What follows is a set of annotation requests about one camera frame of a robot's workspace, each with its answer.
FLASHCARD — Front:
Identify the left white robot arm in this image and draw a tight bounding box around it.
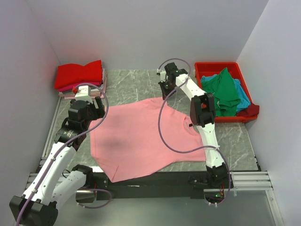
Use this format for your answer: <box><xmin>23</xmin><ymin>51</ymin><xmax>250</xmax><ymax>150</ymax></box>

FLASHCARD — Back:
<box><xmin>9</xmin><ymin>97</ymin><xmax>108</xmax><ymax>226</ymax></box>

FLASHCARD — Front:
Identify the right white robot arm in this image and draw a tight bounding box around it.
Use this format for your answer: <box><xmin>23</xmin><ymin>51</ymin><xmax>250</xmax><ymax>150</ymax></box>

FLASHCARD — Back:
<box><xmin>157</xmin><ymin>61</ymin><xmax>231</xmax><ymax>188</ymax></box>

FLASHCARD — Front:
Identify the folded beige t shirt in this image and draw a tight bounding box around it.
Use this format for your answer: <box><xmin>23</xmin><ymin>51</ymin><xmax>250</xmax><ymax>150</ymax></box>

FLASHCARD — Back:
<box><xmin>58</xmin><ymin>70</ymin><xmax>106</xmax><ymax>97</ymax></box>

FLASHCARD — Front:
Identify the folded white t shirt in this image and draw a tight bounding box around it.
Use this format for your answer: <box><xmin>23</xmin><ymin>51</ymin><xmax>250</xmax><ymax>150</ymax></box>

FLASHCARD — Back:
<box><xmin>59</xmin><ymin>69</ymin><xmax>107</xmax><ymax>95</ymax></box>

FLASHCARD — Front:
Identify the folded grey t shirt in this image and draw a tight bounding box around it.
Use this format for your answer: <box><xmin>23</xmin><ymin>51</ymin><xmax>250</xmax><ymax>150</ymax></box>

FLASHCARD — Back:
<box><xmin>58</xmin><ymin>79</ymin><xmax>106</xmax><ymax>93</ymax></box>

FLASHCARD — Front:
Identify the folded light pink t shirt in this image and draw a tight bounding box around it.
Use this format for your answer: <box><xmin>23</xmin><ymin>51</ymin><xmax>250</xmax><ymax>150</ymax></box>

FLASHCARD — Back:
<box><xmin>63</xmin><ymin>72</ymin><xmax>108</xmax><ymax>100</ymax></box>

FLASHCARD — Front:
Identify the folded magenta t shirt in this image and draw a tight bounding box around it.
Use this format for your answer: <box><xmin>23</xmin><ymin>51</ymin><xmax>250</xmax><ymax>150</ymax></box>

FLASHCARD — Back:
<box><xmin>57</xmin><ymin>81</ymin><xmax>103</xmax><ymax>92</ymax></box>

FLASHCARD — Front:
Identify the red plastic bin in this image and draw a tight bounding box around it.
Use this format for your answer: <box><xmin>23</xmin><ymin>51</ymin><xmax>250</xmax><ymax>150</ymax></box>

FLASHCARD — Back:
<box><xmin>194</xmin><ymin>62</ymin><xmax>258</xmax><ymax>123</ymax></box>

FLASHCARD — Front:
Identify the folded red t shirt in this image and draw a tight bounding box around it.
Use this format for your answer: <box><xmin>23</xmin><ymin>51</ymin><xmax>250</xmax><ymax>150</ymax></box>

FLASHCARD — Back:
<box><xmin>54</xmin><ymin>60</ymin><xmax>103</xmax><ymax>90</ymax></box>

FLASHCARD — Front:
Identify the green t shirt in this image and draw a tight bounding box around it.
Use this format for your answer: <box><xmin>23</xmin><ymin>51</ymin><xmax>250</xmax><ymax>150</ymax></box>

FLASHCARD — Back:
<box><xmin>201</xmin><ymin>68</ymin><xmax>241</xmax><ymax>117</ymax></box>

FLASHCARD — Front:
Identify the blue t shirt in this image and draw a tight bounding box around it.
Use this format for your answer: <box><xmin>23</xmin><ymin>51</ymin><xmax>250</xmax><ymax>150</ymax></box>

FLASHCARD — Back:
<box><xmin>212</xmin><ymin>74</ymin><xmax>251</xmax><ymax>113</ymax></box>

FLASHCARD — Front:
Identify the dark red t shirt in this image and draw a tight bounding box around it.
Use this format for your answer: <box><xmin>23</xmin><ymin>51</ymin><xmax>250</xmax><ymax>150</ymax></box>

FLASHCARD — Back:
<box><xmin>236</xmin><ymin>103</ymin><xmax>260</xmax><ymax>117</ymax></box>

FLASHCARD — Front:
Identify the black base beam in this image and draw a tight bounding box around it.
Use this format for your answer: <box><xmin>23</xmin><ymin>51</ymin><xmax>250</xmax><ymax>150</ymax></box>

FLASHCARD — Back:
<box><xmin>93</xmin><ymin>171</ymin><xmax>233</xmax><ymax>199</ymax></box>

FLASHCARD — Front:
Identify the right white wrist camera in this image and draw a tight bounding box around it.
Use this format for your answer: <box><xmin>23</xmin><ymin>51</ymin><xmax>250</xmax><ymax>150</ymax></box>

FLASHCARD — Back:
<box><xmin>157</xmin><ymin>69</ymin><xmax>167</xmax><ymax>82</ymax></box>

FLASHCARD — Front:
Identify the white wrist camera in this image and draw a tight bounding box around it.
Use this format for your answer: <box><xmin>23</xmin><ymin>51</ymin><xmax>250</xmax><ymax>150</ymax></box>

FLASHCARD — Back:
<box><xmin>157</xmin><ymin>69</ymin><xmax>167</xmax><ymax>82</ymax></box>
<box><xmin>72</xmin><ymin>85</ymin><xmax>92</xmax><ymax>103</ymax></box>

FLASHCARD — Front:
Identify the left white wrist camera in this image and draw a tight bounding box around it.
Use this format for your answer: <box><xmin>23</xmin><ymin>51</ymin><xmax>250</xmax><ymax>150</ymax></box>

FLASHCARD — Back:
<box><xmin>72</xmin><ymin>85</ymin><xmax>92</xmax><ymax>103</ymax></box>

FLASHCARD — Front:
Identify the aluminium rail frame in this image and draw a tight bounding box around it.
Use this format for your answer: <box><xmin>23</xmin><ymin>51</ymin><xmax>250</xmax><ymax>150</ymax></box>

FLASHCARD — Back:
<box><xmin>13</xmin><ymin>96</ymin><xmax>282</xmax><ymax>226</ymax></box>

